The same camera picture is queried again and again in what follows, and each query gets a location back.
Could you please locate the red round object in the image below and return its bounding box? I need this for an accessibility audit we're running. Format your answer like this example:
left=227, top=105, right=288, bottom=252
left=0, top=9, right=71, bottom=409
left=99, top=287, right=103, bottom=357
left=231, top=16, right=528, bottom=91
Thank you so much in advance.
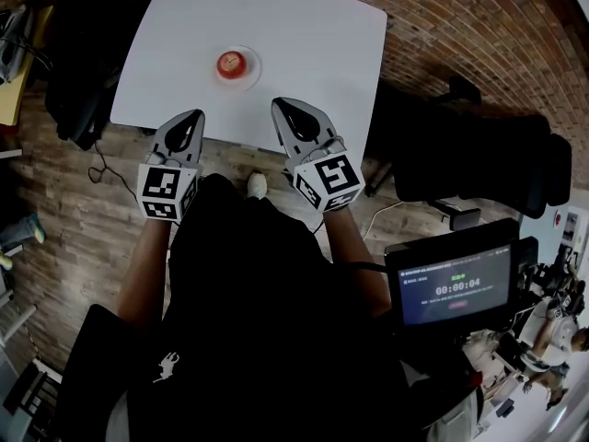
left=215, top=50, right=247, bottom=81

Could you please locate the yellow desk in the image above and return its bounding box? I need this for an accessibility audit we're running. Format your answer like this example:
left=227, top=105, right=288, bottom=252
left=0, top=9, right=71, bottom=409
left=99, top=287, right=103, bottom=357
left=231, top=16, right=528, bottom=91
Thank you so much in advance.
left=0, top=5, right=54, bottom=129

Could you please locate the black metal frame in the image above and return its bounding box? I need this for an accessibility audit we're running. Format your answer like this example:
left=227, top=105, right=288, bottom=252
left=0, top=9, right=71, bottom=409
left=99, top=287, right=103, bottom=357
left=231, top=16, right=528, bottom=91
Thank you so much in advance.
left=2, top=360, right=61, bottom=428

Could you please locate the grey device with cables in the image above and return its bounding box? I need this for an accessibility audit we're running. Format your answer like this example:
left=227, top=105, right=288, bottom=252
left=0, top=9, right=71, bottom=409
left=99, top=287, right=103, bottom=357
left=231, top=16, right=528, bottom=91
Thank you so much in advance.
left=0, top=9, right=34, bottom=86

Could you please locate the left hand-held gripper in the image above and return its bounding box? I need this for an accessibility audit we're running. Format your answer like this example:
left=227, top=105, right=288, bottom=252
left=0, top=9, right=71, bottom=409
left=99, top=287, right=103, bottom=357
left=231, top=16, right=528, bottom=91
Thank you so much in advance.
left=136, top=109, right=207, bottom=225

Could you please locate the thin black floor cable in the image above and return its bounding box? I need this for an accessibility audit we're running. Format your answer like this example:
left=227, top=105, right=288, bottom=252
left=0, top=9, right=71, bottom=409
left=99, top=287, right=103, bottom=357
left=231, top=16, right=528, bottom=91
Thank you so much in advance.
left=87, top=139, right=140, bottom=193

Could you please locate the person's black shirt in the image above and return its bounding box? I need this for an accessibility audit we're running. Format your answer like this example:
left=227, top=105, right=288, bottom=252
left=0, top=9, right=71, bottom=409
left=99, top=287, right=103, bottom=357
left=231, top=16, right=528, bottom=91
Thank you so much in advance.
left=54, top=172, right=479, bottom=442

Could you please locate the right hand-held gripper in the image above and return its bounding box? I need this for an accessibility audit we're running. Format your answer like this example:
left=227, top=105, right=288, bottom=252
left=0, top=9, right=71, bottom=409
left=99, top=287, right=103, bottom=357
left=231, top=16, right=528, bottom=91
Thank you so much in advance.
left=271, top=98, right=366, bottom=214

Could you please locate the white floor cable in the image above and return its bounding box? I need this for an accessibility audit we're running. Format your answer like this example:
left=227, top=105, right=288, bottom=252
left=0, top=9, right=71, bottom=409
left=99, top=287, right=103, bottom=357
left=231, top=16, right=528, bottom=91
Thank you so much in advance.
left=361, top=198, right=407, bottom=239

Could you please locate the black monitor with timer screen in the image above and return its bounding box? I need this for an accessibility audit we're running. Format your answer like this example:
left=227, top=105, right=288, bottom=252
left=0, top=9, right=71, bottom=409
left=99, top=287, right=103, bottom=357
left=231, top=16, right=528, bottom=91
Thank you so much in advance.
left=384, top=217, right=540, bottom=332

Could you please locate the person's left forearm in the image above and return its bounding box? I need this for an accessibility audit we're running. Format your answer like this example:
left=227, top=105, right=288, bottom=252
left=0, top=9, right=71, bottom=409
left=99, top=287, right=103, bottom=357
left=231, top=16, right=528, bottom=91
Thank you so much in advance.
left=114, top=218, right=179, bottom=327

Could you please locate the person's right white shoe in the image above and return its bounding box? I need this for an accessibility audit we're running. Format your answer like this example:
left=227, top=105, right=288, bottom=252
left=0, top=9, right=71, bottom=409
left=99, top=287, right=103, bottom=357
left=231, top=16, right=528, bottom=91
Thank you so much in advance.
left=247, top=170, right=269, bottom=200

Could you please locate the white stool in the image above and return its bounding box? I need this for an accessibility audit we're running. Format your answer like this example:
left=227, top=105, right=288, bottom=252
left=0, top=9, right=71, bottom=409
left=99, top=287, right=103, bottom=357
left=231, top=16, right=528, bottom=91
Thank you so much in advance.
left=0, top=269, right=38, bottom=354

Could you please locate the thick black cable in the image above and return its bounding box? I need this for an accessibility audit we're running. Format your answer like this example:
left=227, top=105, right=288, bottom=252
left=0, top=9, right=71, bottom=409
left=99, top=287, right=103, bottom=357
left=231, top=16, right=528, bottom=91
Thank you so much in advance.
left=339, top=259, right=388, bottom=274

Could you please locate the white equipment frame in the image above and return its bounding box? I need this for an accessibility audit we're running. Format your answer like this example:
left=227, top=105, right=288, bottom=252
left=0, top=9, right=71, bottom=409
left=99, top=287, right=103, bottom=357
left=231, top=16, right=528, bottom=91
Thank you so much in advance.
left=459, top=324, right=530, bottom=432

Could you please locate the person's right forearm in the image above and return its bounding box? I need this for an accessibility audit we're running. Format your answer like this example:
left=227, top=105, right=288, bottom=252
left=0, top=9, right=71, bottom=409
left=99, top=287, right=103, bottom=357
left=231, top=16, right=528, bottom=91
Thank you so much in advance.
left=321, top=207, right=393, bottom=320

